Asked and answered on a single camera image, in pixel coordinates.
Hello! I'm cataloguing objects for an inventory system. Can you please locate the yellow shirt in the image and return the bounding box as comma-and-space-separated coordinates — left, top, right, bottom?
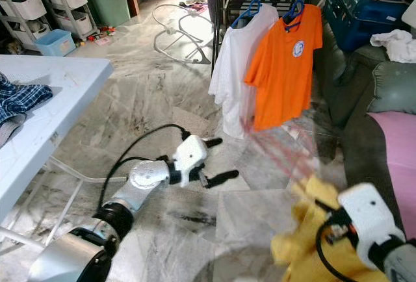
270, 175, 391, 282

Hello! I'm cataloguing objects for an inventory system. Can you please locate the white t-shirt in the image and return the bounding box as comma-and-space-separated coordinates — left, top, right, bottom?
209, 4, 279, 138

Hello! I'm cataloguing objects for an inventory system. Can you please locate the pink cushion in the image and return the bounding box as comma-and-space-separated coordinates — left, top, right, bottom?
367, 111, 416, 240

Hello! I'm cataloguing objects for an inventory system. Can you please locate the orange t-shirt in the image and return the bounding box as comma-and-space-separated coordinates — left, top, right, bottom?
244, 4, 324, 132

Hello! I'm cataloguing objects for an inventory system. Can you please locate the black metal drying rack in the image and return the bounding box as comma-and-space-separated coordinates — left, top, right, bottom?
208, 0, 332, 75

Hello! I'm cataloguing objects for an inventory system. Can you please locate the dark green sofa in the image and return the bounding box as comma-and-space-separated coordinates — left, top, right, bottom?
315, 29, 416, 240

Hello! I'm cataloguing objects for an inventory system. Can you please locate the blue plaid shirt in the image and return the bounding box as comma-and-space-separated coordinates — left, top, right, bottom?
0, 74, 54, 146

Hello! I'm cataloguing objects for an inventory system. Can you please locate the pink cloth heap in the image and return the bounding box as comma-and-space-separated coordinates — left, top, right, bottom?
179, 0, 207, 10

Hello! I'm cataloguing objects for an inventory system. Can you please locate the white folding table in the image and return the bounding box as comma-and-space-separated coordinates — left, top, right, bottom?
0, 56, 127, 257

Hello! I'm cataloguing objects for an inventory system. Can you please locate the light blue plastic basket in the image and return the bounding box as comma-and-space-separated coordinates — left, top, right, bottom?
34, 30, 77, 57

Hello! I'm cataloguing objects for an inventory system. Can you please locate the white crumpled cloth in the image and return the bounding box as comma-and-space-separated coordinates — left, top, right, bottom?
369, 30, 416, 64

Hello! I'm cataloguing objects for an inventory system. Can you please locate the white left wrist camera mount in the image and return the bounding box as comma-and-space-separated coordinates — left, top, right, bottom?
171, 134, 210, 173

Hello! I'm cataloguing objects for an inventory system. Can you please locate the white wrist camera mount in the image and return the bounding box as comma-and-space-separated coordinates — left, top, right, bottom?
338, 183, 405, 263
171, 134, 210, 173

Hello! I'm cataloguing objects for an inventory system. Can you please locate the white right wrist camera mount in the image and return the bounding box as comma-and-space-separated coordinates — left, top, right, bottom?
338, 183, 405, 263

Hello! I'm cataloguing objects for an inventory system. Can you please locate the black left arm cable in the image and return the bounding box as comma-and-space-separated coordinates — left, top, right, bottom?
97, 123, 192, 211

